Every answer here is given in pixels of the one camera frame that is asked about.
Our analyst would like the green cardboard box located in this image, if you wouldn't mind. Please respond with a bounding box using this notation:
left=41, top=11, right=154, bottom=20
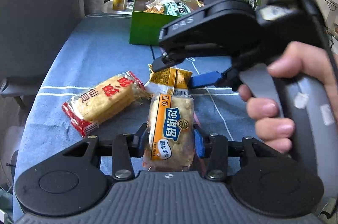
left=129, top=0, right=204, bottom=46

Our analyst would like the yellow sachima cake pack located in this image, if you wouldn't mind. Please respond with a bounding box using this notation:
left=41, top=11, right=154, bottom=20
left=143, top=94, right=195, bottom=171

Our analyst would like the small clear pastry pack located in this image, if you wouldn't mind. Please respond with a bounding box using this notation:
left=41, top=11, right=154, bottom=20
left=144, top=64, right=192, bottom=96

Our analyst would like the clear toast bread pack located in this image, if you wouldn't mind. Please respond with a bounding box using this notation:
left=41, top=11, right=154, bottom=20
left=144, top=0, right=180, bottom=8

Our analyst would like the green cracker snack bag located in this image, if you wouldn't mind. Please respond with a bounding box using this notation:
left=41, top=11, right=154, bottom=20
left=143, top=0, right=192, bottom=18

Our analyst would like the white round coffee table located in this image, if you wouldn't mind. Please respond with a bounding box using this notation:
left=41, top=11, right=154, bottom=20
left=102, top=0, right=135, bottom=15

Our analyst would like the grey sofa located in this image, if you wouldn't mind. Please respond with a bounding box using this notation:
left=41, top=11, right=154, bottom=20
left=1, top=0, right=97, bottom=107

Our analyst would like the person's right hand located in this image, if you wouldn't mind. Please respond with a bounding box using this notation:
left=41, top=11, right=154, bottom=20
left=238, top=42, right=337, bottom=153

